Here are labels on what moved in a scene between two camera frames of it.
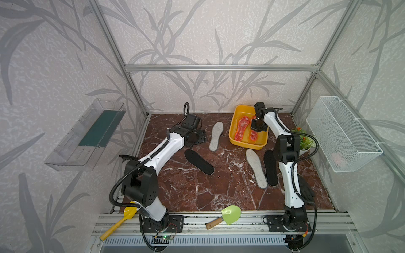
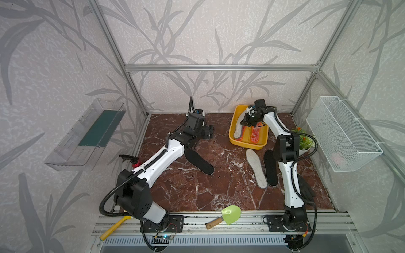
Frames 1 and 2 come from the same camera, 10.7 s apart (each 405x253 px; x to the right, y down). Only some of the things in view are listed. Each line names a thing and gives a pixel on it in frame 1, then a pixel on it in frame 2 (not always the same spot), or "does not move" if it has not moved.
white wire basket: (344, 142) does not move
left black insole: (199, 162) does not move
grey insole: (217, 131) -> (238, 132)
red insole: (253, 133) does not move
